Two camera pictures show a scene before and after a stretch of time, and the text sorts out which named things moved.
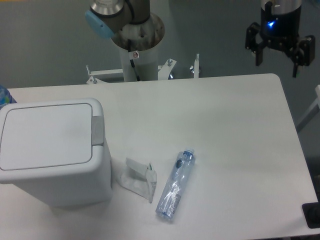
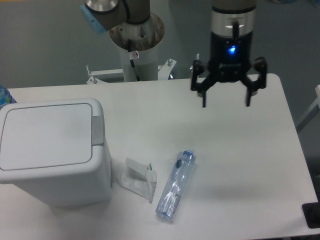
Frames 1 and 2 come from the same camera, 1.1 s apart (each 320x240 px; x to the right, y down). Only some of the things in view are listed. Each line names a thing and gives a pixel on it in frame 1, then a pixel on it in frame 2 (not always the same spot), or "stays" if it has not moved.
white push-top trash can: x=56 y=151 stays
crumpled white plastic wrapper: x=138 y=177 stays
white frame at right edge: x=311 y=112 stays
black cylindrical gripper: x=281 y=31 to x=230 y=59
